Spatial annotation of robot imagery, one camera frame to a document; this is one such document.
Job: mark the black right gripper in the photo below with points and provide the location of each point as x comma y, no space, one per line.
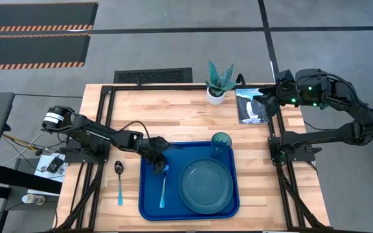
287,94

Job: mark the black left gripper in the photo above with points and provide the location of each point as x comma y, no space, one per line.
157,149

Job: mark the teal plastic plate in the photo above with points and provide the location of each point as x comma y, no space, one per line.
206,186

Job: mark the teal translucent plastic cup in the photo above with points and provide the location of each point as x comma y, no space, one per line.
221,144

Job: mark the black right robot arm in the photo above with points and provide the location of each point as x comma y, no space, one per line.
319,136

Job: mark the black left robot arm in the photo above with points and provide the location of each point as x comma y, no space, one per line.
92,132

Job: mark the blue plastic tray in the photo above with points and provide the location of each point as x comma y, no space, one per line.
151,197

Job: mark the book with waterfall cover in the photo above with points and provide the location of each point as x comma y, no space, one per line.
249,108

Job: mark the artificial plant in white pot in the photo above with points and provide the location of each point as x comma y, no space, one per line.
215,98

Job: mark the black floor vent grille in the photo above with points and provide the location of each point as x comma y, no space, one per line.
152,75

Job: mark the small black device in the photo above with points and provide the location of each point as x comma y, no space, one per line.
54,163

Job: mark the white paper sheet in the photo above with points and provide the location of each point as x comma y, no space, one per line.
44,174

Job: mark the clear plastic water bottle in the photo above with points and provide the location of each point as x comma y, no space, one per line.
32,199

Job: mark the black low shelf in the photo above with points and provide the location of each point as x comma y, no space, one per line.
24,179

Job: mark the black mat with hazard stripes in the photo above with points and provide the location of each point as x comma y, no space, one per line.
37,14
31,48

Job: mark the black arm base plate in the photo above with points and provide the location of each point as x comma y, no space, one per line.
76,157
300,155

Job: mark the black aluminium table frame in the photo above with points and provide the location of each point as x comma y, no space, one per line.
121,87

